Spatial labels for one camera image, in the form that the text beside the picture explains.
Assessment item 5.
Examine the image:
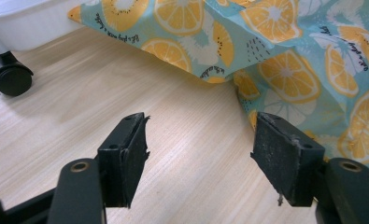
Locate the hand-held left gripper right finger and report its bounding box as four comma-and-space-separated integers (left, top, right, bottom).
250, 111, 326, 208

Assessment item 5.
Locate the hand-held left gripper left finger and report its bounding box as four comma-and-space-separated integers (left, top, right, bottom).
97, 112, 151, 209

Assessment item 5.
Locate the lemon print fabric bag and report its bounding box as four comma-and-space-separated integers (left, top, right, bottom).
67, 0, 369, 181

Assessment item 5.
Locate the white two-tier trolley cart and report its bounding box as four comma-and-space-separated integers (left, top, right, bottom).
0, 0, 92, 97

